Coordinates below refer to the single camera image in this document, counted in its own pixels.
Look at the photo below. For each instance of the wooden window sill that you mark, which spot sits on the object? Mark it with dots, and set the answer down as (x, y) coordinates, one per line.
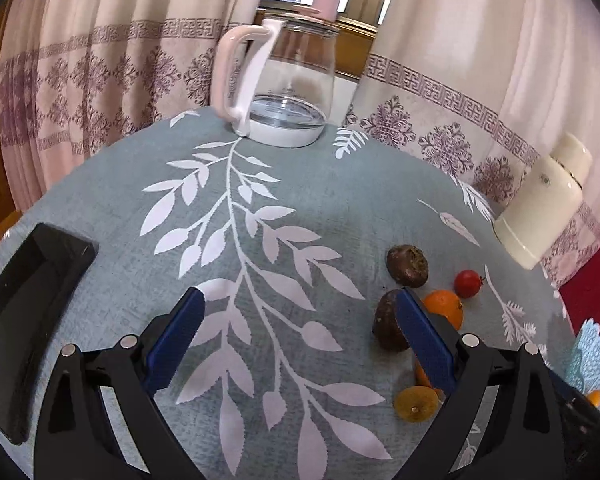
(355, 50)

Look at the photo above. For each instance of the grey leaf print tablecloth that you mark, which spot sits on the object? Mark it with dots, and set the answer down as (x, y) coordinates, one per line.
(360, 200)

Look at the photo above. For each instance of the dark brown passion fruit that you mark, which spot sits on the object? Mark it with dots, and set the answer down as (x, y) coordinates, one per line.
(387, 322)
(407, 266)

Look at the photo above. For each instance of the green round fruit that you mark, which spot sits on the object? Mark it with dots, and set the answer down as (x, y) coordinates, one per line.
(415, 405)

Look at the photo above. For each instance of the smooth yellow orange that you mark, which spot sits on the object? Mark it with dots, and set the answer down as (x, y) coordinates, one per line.
(422, 375)

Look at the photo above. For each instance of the light blue lattice basket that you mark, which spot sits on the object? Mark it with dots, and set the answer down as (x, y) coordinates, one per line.
(587, 360)

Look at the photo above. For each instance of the red cherry tomato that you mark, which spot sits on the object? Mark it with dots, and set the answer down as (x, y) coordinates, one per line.
(467, 284)

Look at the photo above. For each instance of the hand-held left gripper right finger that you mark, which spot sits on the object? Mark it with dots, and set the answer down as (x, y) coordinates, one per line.
(427, 342)

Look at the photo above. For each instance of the patterned cream curtain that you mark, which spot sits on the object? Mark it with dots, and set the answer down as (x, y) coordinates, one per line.
(455, 35)
(105, 35)

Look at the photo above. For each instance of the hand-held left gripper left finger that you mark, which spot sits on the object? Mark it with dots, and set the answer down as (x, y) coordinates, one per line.
(175, 340)

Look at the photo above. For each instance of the orange tangerine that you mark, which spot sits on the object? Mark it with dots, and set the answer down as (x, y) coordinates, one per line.
(595, 399)
(447, 307)

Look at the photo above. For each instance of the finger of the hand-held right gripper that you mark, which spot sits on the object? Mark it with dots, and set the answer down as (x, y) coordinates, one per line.
(572, 402)

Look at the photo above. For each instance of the cream thermos flask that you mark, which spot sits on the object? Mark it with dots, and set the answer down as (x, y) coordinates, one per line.
(540, 210)

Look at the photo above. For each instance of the black smartphone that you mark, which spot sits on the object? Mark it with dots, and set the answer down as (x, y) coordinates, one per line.
(25, 310)

